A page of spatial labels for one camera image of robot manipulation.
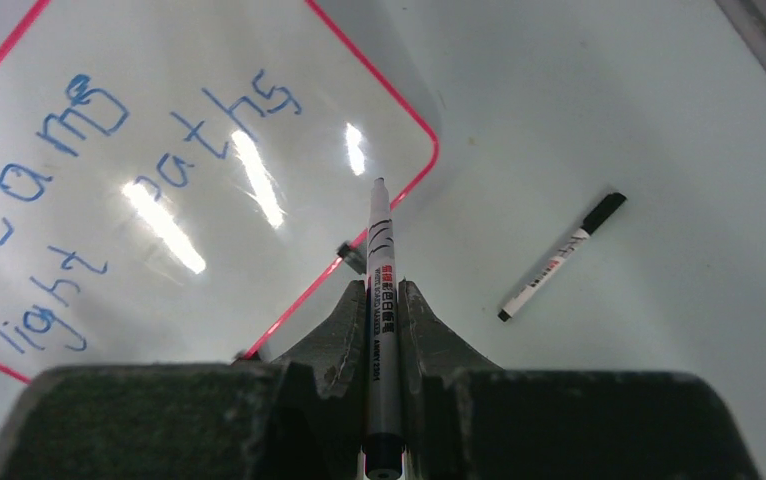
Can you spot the black whiteboard foot clip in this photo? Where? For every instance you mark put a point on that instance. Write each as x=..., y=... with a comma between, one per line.
x=353, y=256
x=247, y=356

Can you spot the white whiteboard marker pen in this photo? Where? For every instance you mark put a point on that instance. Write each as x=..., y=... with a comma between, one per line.
x=383, y=444

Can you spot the pink-framed whiteboard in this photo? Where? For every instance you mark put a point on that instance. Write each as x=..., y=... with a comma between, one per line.
x=176, y=176

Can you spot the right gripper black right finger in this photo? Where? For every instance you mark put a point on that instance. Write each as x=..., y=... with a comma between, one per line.
x=468, y=418

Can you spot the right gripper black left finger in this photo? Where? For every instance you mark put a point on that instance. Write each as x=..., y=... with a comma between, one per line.
x=299, y=416

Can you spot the black marker pen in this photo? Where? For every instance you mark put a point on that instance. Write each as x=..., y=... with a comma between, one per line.
x=607, y=206

